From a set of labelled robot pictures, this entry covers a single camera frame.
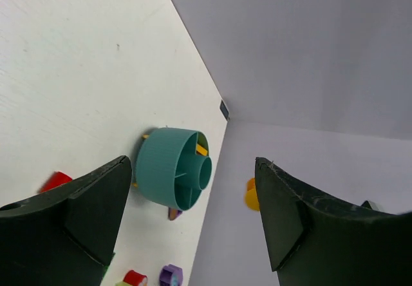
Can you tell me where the light green rounded lego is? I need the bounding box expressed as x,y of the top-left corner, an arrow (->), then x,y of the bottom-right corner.
115,281 -> 132,286

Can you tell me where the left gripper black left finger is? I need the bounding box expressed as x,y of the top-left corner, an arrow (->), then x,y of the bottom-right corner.
1,156 -> 132,285

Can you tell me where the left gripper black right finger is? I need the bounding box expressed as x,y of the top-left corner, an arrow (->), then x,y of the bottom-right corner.
255,157 -> 411,285

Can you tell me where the yellow rounded lego brick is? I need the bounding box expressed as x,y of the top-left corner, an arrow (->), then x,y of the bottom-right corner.
244,178 -> 260,211

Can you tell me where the red flower lego piece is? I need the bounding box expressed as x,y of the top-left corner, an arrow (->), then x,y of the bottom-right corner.
123,270 -> 148,286

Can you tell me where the small purple lego brick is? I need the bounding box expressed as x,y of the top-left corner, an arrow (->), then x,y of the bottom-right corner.
168,207 -> 182,221

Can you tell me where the red curved lego brick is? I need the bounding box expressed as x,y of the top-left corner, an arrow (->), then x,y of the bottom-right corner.
39,171 -> 72,193

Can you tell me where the purple paw lego piece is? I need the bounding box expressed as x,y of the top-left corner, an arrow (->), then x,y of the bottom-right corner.
159,264 -> 183,286

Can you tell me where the small orange lego brick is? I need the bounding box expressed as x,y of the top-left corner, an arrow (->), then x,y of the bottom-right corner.
131,133 -> 150,189

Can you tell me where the right corner label sticker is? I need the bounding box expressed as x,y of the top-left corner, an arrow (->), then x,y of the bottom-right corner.
220,100 -> 230,121

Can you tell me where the teal round divided container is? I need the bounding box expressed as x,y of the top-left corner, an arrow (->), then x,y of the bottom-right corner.
135,128 -> 212,211

